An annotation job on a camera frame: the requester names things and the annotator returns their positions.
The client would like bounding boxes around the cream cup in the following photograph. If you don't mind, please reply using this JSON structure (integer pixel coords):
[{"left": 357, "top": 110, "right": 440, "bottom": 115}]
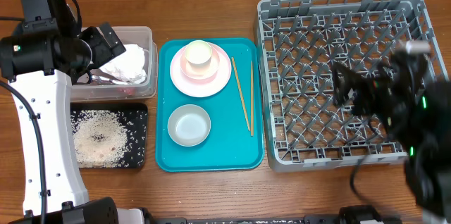
[{"left": 185, "top": 40, "right": 213, "bottom": 68}]

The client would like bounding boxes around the large pink plate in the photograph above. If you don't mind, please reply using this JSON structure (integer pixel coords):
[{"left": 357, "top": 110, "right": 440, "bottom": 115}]
[{"left": 170, "top": 42, "right": 232, "bottom": 97}]

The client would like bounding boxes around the black tray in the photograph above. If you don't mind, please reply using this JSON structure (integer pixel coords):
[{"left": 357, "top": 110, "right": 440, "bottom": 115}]
[{"left": 69, "top": 102, "right": 149, "bottom": 170}]

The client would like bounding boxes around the cooked white rice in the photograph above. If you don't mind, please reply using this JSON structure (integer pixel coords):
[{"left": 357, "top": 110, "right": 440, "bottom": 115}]
[{"left": 70, "top": 109, "right": 148, "bottom": 168}]

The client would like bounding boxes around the small pink plate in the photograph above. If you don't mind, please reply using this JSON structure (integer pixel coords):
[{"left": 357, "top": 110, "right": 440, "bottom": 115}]
[{"left": 180, "top": 49, "right": 220, "bottom": 80}]

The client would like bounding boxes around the grey dishwasher rack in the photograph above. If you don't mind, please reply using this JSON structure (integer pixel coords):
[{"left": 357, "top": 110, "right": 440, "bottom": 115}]
[{"left": 256, "top": 0, "right": 447, "bottom": 172}]

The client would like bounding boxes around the red snack wrapper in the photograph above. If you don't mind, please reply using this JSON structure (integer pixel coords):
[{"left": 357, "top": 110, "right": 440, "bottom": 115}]
[{"left": 86, "top": 70, "right": 137, "bottom": 95}]

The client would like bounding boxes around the clear plastic bin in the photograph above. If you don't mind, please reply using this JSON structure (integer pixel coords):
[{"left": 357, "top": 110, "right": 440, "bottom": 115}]
[{"left": 71, "top": 26, "right": 159, "bottom": 102}]

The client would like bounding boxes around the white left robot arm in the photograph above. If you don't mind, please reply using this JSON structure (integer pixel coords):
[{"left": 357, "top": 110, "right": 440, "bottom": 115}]
[{"left": 1, "top": 0, "right": 153, "bottom": 223}]

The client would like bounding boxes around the white tissue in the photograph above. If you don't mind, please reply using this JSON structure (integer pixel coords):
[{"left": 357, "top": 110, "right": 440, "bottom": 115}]
[{"left": 99, "top": 44, "right": 147, "bottom": 84}]

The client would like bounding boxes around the grey bowl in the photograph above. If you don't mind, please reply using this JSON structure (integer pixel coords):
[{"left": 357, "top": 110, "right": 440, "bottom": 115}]
[{"left": 167, "top": 104, "right": 211, "bottom": 147}]

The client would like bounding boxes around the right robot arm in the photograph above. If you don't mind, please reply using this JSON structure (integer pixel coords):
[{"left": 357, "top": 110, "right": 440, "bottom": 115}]
[{"left": 332, "top": 49, "right": 450, "bottom": 221}]

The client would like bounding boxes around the wooden chopstick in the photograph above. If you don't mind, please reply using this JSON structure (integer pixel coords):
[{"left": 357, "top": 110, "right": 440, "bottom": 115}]
[
  {"left": 231, "top": 57, "right": 250, "bottom": 131},
  {"left": 250, "top": 61, "right": 254, "bottom": 137}
]

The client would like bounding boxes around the teal plastic tray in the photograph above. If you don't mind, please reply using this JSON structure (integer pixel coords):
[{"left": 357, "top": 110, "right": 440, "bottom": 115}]
[{"left": 155, "top": 37, "right": 264, "bottom": 172}]

